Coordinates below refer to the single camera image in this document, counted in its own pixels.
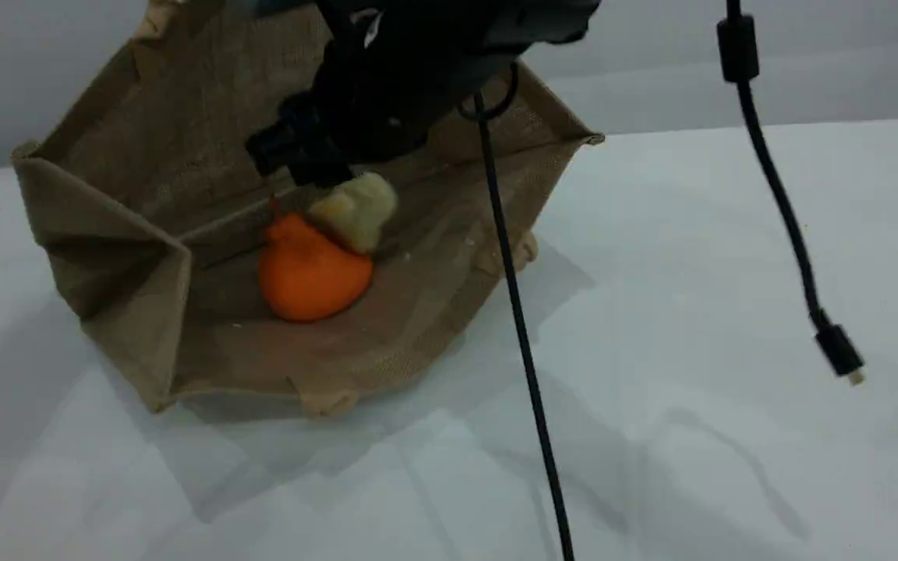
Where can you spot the pale egg yolk pastry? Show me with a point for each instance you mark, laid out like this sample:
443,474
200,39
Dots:
359,210

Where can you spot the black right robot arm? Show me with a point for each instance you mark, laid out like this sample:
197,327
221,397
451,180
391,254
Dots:
433,47

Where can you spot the brown jute tote bag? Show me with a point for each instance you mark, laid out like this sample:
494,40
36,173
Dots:
184,140

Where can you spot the orange pear-shaped toy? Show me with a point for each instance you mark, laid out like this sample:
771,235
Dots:
309,273

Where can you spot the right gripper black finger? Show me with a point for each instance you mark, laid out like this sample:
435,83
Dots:
324,176

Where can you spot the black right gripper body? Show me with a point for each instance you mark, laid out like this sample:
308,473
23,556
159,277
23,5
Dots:
293,140

